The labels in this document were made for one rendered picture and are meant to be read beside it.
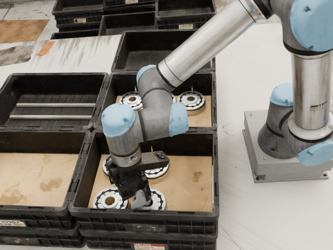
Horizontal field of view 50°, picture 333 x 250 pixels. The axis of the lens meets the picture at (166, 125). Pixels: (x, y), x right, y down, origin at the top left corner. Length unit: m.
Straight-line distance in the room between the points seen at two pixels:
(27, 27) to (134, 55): 2.39
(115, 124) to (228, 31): 0.33
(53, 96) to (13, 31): 2.44
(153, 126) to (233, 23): 0.29
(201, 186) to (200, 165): 0.08
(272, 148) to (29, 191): 0.79
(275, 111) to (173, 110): 0.40
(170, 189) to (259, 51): 1.00
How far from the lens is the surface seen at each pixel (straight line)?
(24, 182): 1.23
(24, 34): 3.79
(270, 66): 1.76
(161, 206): 1.02
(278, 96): 1.08
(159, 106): 0.81
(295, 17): 0.72
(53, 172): 1.22
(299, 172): 1.28
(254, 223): 1.19
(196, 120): 1.28
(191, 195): 1.08
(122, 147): 0.81
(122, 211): 0.95
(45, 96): 1.52
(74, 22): 2.94
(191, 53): 0.85
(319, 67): 0.82
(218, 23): 0.84
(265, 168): 1.22
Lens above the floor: 1.73
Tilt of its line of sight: 45 degrees down
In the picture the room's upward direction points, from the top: 6 degrees counter-clockwise
